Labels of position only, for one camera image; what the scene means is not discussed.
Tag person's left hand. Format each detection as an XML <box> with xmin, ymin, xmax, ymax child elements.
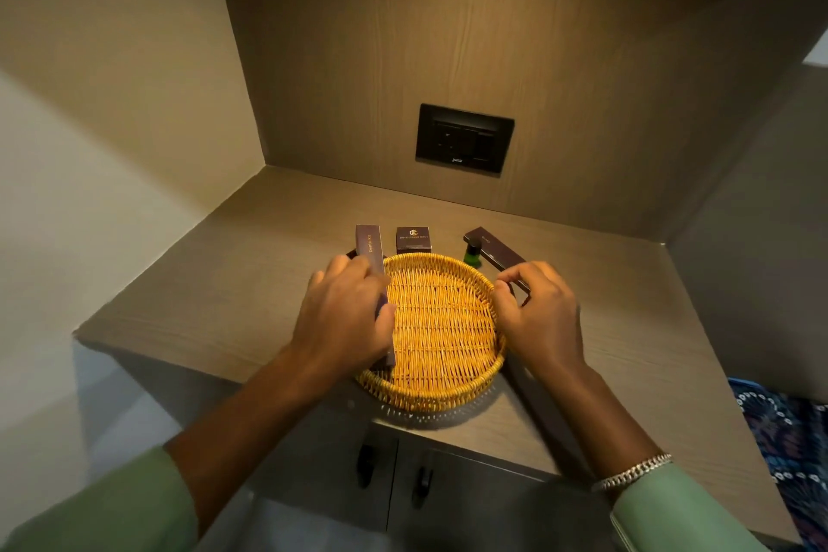
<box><xmin>291</xmin><ymin>255</ymin><xmax>397</xmax><ymax>382</ymax></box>

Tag person's right hand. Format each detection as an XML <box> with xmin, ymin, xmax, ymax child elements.
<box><xmin>493</xmin><ymin>260</ymin><xmax>587</xmax><ymax>382</ymax></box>

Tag yellow round wicker basket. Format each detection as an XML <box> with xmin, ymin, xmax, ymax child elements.
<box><xmin>354</xmin><ymin>252</ymin><xmax>507</xmax><ymax>414</ymax></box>

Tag long dark brown box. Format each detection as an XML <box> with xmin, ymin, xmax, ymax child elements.
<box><xmin>355</xmin><ymin>224</ymin><xmax>397</xmax><ymax>368</ymax></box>
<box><xmin>463</xmin><ymin>226</ymin><xmax>533</xmax><ymax>295</ymax></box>

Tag person's right forearm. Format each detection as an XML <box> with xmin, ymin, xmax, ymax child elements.
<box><xmin>527</xmin><ymin>361</ymin><xmax>674</xmax><ymax>494</ymax></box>

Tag person's left forearm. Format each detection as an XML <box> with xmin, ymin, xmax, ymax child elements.
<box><xmin>165</xmin><ymin>341</ymin><xmax>353</xmax><ymax>536</ymax></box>

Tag small square dark brown box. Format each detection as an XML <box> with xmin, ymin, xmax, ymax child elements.
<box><xmin>396</xmin><ymin>226</ymin><xmax>433</xmax><ymax>255</ymax></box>

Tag grey cabinet door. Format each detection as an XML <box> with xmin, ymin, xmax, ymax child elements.
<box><xmin>246</xmin><ymin>406</ymin><xmax>398</xmax><ymax>533</ymax></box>
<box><xmin>388</xmin><ymin>438</ymin><xmax>622</xmax><ymax>552</ymax></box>

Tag person's right green sleeve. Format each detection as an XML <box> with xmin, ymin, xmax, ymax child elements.
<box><xmin>610</xmin><ymin>464</ymin><xmax>771</xmax><ymax>552</ymax></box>

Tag person's green sleeve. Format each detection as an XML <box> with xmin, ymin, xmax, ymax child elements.
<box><xmin>610</xmin><ymin>464</ymin><xmax>771</xmax><ymax>552</ymax></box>
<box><xmin>0</xmin><ymin>445</ymin><xmax>199</xmax><ymax>552</ymax></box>

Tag blue patterned cloth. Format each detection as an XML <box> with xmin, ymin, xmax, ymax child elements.
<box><xmin>730</xmin><ymin>377</ymin><xmax>828</xmax><ymax>552</ymax></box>

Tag person's left green sleeve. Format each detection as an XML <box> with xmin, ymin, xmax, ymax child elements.
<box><xmin>0</xmin><ymin>445</ymin><xmax>199</xmax><ymax>552</ymax></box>

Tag black wall socket panel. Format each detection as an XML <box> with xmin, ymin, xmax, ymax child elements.
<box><xmin>415</xmin><ymin>103</ymin><xmax>516</xmax><ymax>176</ymax></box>

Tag silver chain bracelet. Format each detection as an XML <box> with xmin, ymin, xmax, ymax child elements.
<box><xmin>590</xmin><ymin>453</ymin><xmax>674</xmax><ymax>494</ymax></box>

